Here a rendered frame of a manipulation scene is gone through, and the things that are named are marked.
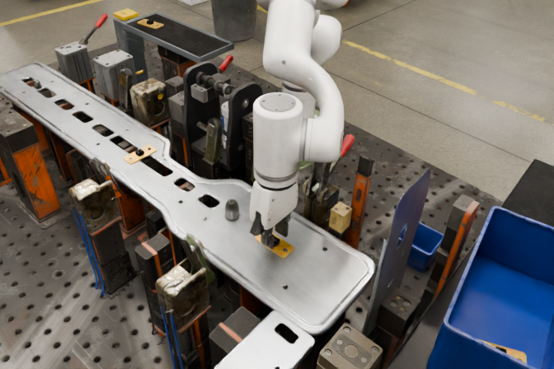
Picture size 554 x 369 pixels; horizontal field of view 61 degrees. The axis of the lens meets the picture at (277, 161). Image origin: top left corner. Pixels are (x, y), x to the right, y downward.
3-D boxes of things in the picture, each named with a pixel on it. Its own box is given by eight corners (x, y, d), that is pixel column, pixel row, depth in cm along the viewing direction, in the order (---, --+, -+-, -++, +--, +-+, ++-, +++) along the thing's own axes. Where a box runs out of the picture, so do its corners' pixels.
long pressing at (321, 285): (-25, 84, 154) (-26, 80, 153) (41, 62, 167) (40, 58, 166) (316, 343, 84) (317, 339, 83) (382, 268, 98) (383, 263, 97)
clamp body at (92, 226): (88, 284, 128) (53, 188, 107) (126, 258, 135) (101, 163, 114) (108, 304, 123) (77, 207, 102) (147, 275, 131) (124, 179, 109)
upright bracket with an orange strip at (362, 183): (334, 306, 124) (359, 155, 93) (337, 303, 125) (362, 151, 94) (343, 312, 123) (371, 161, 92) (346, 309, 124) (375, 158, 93)
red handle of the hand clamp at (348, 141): (305, 186, 106) (343, 129, 108) (307, 190, 108) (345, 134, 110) (320, 195, 104) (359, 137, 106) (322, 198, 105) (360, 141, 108)
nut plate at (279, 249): (254, 239, 102) (254, 235, 101) (265, 229, 104) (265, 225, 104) (284, 259, 98) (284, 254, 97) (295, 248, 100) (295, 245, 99)
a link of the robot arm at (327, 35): (284, 72, 166) (286, 6, 150) (336, 76, 164) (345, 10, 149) (279, 91, 157) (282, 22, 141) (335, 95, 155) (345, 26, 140)
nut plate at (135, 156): (131, 165, 121) (130, 161, 120) (122, 158, 123) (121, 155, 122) (157, 150, 126) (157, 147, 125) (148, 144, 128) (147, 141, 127)
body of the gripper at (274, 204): (279, 151, 94) (277, 193, 101) (242, 176, 88) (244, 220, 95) (308, 168, 90) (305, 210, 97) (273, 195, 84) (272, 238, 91)
